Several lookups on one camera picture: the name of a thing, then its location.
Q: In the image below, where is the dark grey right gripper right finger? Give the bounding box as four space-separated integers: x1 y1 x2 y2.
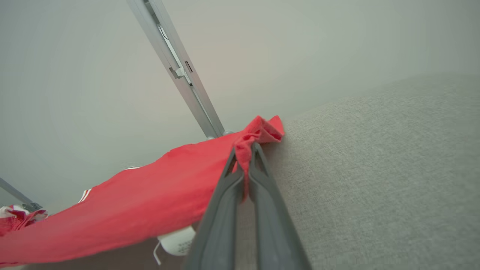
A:
248 142 312 270

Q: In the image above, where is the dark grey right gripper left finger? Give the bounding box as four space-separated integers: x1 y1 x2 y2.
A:
183 148 245 270

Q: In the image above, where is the red garment with white stripes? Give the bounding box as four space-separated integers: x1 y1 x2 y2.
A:
0 115 285 267

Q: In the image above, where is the red and white garment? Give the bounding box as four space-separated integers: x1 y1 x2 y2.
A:
0 204 49 237

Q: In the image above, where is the aluminium wall rail with latch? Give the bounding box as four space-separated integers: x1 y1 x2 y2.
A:
0 178 43 213
127 0 234 140

